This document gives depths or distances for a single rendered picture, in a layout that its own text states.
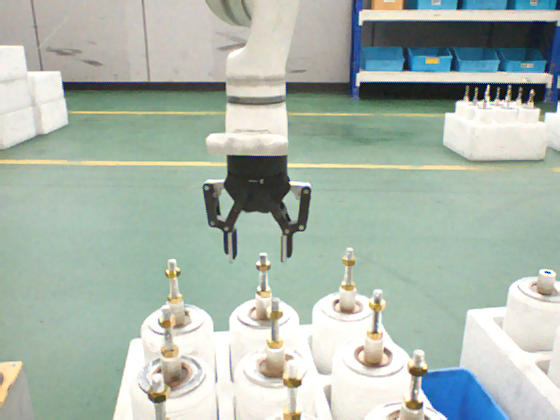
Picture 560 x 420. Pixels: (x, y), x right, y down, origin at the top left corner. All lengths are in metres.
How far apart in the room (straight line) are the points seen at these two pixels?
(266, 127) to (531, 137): 2.33
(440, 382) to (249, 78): 0.56
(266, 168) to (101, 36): 5.49
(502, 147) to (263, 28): 2.29
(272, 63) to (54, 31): 5.72
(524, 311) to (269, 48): 0.53
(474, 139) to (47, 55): 4.82
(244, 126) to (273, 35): 0.10
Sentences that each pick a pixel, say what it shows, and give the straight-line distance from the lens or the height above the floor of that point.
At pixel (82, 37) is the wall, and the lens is 6.13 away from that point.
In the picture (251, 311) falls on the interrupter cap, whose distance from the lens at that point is 0.72.
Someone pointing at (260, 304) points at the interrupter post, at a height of 0.27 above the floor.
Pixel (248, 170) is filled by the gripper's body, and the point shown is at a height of 0.46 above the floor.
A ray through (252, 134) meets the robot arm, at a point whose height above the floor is 0.51.
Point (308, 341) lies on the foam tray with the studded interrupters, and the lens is 0.81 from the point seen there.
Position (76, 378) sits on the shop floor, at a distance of 1.08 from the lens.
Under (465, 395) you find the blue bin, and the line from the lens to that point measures 0.90.
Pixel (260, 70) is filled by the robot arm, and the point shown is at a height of 0.58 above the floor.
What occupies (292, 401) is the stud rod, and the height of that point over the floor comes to 0.30.
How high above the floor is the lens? 0.62
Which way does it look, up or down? 19 degrees down
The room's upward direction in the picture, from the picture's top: straight up
